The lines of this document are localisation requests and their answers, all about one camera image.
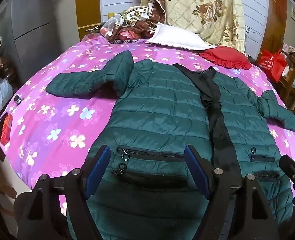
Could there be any red box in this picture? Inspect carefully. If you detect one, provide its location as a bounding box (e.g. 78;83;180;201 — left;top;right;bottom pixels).
0;115;14;146

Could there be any grey refrigerator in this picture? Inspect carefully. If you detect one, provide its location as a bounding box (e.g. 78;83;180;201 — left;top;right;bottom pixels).
0;0;61;88

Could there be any wooden shelf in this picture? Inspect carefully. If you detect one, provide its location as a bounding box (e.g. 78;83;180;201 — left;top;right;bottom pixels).
256;37;295;120

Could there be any white pillow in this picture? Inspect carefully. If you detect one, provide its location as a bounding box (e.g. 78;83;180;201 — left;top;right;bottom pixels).
145;22;217;51

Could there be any beige floral quilt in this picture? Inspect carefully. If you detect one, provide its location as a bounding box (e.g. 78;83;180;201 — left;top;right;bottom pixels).
140;0;246;53

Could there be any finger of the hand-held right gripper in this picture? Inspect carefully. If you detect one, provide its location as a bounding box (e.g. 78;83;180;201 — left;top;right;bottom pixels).
279;154;295;180

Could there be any dark green puffer jacket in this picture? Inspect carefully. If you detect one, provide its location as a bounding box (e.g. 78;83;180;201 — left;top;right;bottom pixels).
45;50;295;240

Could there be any red snack packet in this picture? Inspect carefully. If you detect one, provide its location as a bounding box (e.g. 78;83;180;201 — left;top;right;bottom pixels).
117;29;138;42

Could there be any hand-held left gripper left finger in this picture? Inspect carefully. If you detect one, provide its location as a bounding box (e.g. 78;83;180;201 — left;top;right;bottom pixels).
15;145;111;240

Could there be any pink floral bedsheet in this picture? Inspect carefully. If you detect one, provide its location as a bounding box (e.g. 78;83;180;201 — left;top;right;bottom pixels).
0;36;295;210

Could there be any brown patterned blanket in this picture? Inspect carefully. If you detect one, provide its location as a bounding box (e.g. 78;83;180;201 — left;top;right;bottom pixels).
112;0;168;43

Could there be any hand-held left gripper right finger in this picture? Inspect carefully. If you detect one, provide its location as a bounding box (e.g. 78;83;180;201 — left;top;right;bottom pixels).
184;145;280;240

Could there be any red ruffled pillow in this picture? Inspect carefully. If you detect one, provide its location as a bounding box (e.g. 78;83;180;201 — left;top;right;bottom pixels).
198;45;252;70

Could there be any clear plastic bag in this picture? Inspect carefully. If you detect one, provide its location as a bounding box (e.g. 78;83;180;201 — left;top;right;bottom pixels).
99;17;123;38

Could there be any white plastic bag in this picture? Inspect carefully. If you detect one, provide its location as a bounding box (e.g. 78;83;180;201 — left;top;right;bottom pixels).
0;74;14;115

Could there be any red shopping bag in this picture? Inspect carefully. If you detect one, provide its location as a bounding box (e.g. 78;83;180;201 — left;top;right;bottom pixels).
259;49;288;83

